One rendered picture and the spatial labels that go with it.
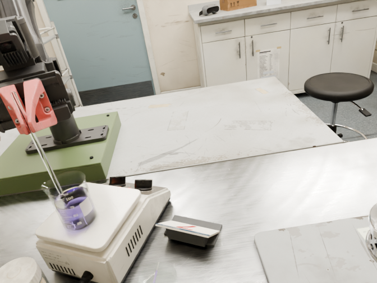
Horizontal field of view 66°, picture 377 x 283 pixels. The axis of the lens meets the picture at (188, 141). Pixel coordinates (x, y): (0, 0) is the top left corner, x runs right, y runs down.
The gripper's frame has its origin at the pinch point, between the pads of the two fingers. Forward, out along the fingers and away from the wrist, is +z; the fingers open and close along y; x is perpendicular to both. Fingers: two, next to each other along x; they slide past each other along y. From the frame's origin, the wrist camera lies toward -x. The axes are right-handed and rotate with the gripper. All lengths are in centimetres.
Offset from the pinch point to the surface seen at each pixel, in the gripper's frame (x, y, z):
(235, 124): 26, 43, -24
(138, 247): 22.6, 7.3, 4.2
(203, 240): 22.5, 16.8, 8.2
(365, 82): 53, 144, -61
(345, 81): 53, 140, -69
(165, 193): 21.6, 15.2, -4.0
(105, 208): 15.9, 4.8, 0.4
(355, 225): 23.2, 38.6, 16.9
